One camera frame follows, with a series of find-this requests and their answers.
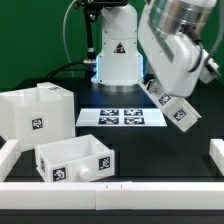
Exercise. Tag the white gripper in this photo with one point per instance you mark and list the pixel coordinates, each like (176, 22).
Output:
(171, 59)

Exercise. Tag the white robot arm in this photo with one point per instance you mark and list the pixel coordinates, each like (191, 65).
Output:
(165, 33)

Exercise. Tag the white drawer with knob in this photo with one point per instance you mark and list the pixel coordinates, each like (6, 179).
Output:
(80, 159)

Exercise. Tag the large white drawer cabinet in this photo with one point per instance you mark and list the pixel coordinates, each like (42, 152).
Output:
(38, 115)

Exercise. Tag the white marker tag board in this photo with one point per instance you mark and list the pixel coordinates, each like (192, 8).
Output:
(120, 117)

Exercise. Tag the white right rail block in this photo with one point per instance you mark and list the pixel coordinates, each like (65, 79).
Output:
(216, 152)

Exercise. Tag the white rail block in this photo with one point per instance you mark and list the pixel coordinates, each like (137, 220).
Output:
(9, 154)
(216, 152)

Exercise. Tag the black camera stand pole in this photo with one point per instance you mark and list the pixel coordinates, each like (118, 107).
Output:
(92, 10)

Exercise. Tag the white front rail bar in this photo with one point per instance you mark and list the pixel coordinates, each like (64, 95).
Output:
(113, 196)

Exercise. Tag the white left rail block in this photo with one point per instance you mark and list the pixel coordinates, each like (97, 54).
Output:
(9, 154)

